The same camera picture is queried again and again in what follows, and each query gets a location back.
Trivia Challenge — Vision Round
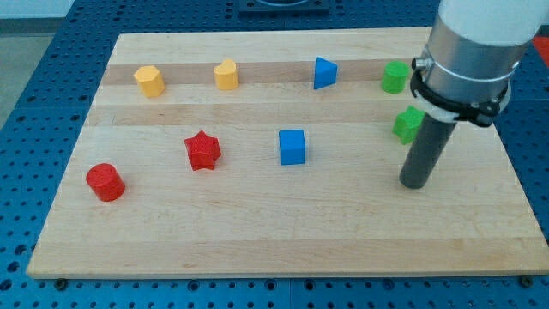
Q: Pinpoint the yellow hexagon block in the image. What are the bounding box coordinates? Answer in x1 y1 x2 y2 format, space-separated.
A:
133 65 166 98

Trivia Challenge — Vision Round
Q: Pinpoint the red cylinder block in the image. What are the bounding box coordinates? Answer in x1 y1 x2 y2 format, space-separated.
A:
86 163 125 202

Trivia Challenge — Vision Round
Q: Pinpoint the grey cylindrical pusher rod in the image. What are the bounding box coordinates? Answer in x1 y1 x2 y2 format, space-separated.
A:
399 114 456 189

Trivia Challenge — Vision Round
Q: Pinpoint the yellow heart block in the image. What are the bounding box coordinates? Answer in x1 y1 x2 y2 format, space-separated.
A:
213 58 239 90

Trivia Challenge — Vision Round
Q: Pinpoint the green star block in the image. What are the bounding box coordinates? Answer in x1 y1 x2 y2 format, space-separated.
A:
392 106 425 145

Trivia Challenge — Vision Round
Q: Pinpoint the black cable clamp ring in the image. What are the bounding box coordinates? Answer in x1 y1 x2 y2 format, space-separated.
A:
409 57 512 129

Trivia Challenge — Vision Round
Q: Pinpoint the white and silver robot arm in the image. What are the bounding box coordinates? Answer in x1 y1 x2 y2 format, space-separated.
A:
412 0 548 127

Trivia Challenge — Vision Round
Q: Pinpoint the blue triangle block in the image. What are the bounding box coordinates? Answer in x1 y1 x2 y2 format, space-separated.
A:
313 57 338 90

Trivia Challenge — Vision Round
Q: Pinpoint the red star block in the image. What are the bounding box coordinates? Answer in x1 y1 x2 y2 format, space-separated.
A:
184 130 221 171

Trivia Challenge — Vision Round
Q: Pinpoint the blue cube block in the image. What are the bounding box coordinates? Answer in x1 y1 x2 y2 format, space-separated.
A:
279 130 306 166

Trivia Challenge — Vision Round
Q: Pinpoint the green cylinder block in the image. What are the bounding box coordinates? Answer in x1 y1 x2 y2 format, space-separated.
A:
381 61 410 94

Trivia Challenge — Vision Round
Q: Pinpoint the light wooden board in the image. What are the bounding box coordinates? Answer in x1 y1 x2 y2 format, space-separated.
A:
27 27 548 279

